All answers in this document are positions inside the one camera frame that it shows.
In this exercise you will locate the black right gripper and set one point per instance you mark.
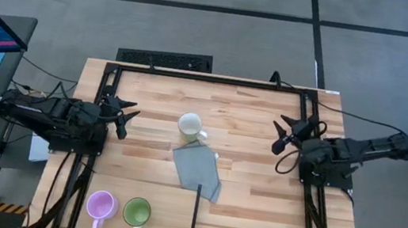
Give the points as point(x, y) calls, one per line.
point(305, 130)

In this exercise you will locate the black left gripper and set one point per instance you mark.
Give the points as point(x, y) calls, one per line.
point(106, 112)

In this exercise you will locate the cream white mug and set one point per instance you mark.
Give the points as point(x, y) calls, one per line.
point(189, 124)

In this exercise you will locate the pink mug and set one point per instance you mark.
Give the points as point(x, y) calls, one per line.
point(101, 205)

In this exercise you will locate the green ribbed mug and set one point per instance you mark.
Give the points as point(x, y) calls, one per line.
point(136, 210)

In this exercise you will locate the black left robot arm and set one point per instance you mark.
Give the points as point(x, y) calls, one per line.
point(41, 107)

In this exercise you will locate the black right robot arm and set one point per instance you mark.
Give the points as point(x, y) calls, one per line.
point(363, 146)

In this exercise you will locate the wooden shelf board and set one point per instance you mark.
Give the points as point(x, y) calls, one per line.
point(170, 213)

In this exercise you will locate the black table clamp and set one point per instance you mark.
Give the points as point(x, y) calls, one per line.
point(151, 66)
point(274, 77)

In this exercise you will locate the white label sticker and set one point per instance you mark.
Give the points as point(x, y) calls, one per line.
point(333, 92)

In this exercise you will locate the black keyboard on floor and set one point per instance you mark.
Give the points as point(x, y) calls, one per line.
point(163, 59)

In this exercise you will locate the grey folded cloth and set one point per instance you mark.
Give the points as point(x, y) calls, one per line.
point(196, 169)

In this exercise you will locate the white box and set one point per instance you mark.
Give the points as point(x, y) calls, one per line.
point(38, 150)

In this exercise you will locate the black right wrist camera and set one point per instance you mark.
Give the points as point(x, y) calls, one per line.
point(279, 145)

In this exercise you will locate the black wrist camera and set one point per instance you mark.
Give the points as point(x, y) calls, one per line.
point(121, 128)
point(279, 145)

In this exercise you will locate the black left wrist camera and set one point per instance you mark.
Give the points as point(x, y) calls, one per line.
point(121, 128)

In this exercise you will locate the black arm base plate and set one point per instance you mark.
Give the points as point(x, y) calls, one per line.
point(334, 182)
point(63, 146)

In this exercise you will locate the black metal table frame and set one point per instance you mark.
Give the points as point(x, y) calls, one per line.
point(213, 79)

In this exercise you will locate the black shelf post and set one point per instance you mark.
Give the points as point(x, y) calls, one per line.
point(194, 216)

